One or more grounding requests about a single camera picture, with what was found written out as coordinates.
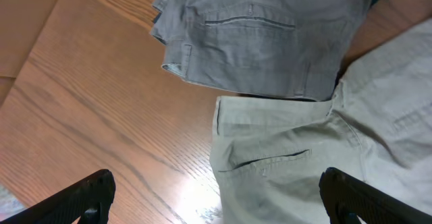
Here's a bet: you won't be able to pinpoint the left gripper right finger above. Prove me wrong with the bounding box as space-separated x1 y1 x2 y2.
319 167 431 224

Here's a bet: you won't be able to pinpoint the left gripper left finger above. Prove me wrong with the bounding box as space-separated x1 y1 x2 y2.
1 169 115 224

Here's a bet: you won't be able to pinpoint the khaki green shorts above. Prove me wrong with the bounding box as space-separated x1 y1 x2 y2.
210 20 431 223

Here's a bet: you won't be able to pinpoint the grey folded shorts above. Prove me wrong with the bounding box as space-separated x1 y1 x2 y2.
149 0 379 102

